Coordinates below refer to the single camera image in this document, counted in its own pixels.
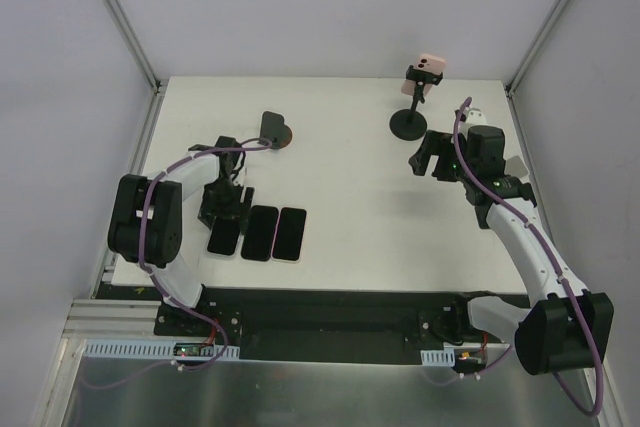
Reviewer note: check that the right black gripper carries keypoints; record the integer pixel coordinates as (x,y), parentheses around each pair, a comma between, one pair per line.
(432,153)

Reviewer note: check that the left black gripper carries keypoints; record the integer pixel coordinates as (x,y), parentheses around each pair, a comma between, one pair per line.
(223,214)

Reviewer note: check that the blue-edged black phone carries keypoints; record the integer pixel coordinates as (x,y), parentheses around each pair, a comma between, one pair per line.
(224,237)

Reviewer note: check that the cream-edged black phone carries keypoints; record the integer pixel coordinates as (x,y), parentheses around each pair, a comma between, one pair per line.
(289,236)

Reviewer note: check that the white metal phone stand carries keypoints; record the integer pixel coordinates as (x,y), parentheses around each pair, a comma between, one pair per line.
(516,167)

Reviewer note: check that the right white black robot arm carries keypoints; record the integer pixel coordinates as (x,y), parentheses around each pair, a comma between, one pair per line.
(566,326)

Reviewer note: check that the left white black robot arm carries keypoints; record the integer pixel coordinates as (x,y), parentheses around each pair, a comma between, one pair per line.
(146,226)

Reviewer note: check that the black clamp tripod stand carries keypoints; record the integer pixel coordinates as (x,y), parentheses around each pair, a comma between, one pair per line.
(409,124)

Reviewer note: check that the pink phone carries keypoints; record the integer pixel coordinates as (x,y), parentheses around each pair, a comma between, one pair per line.
(430,67)

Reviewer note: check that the round brown phone stand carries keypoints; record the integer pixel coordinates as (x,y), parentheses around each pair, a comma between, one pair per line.
(274,132)

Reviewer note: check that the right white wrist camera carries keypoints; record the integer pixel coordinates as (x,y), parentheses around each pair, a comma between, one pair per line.
(470,117)

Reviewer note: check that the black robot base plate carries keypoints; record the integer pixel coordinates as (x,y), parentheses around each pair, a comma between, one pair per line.
(355,327)

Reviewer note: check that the left aluminium frame post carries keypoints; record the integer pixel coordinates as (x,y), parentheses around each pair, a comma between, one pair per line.
(133,44)

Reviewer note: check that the aluminium frame post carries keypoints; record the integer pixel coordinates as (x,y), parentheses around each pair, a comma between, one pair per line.
(550,22)
(133,44)

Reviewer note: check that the left white cable duct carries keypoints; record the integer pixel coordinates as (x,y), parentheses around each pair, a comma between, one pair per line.
(158,350)

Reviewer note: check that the white cable duct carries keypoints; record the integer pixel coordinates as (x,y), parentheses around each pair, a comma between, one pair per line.
(158,350)
(445,357)

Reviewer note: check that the right aluminium frame post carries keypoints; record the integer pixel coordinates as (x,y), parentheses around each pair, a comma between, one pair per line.
(550,22)

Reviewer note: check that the right white cable duct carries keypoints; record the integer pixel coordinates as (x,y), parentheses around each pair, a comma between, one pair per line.
(445,357)

